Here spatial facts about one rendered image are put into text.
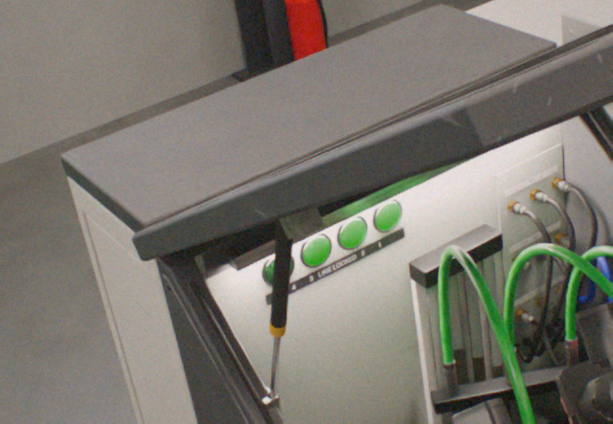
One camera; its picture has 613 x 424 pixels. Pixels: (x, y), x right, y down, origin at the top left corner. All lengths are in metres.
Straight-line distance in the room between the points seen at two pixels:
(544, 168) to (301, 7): 3.48
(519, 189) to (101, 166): 0.62
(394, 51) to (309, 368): 0.51
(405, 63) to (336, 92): 0.13
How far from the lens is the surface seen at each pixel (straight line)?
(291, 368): 1.62
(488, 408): 1.19
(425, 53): 1.78
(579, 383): 1.39
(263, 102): 1.70
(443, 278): 1.55
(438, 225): 1.67
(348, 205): 1.51
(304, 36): 5.22
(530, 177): 1.76
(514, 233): 1.78
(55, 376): 3.86
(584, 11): 1.75
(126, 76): 5.48
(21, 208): 4.93
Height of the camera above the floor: 2.19
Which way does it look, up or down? 29 degrees down
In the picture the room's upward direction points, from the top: 10 degrees counter-clockwise
